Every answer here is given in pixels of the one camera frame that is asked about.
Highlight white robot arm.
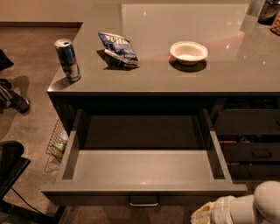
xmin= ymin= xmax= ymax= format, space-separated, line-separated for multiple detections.
xmin=191 ymin=181 xmax=280 ymax=224

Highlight dark object on counter corner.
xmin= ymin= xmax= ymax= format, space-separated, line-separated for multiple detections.
xmin=258 ymin=0 xmax=280 ymax=25

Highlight person's leg and dark shoe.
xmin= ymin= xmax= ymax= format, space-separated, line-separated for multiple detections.
xmin=0 ymin=49 xmax=30 ymax=114

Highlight silver drawer handle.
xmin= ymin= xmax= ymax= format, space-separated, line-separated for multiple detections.
xmin=128 ymin=196 xmax=159 ymax=207

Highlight blue chip bag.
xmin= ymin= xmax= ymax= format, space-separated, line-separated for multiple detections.
xmin=98 ymin=32 xmax=139 ymax=67

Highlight dark grey counter cabinet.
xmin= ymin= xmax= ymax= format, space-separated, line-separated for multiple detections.
xmin=46 ymin=3 xmax=280 ymax=138

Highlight grey top drawer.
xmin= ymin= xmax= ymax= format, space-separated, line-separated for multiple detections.
xmin=42 ymin=110 xmax=247 ymax=206

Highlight white paper bowl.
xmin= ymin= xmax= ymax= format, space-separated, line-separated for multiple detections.
xmin=170 ymin=41 xmax=208 ymax=65

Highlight dark right side drawers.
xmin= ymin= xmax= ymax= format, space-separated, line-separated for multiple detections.
xmin=211 ymin=96 xmax=280 ymax=180

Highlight blue silver drink can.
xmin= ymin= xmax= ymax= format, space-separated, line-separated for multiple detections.
xmin=54 ymin=38 xmax=81 ymax=82

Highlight black office chair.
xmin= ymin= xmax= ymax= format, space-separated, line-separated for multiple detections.
xmin=0 ymin=141 xmax=31 ymax=200

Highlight wire mesh basket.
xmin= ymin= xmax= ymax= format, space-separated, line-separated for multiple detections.
xmin=45 ymin=119 xmax=68 ymax=172

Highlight black cable on floor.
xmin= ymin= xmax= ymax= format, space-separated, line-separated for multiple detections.
xmin=8 ymin=185 xmax=47 ymax=217

